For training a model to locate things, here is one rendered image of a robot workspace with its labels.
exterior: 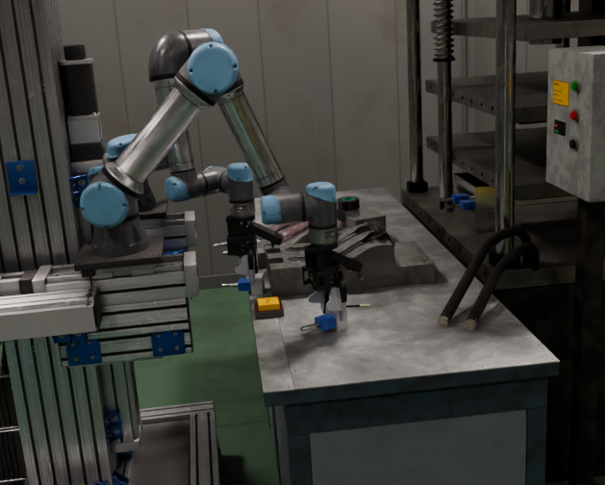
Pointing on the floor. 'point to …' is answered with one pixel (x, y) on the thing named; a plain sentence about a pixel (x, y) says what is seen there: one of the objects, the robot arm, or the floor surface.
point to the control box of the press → (587, 208)
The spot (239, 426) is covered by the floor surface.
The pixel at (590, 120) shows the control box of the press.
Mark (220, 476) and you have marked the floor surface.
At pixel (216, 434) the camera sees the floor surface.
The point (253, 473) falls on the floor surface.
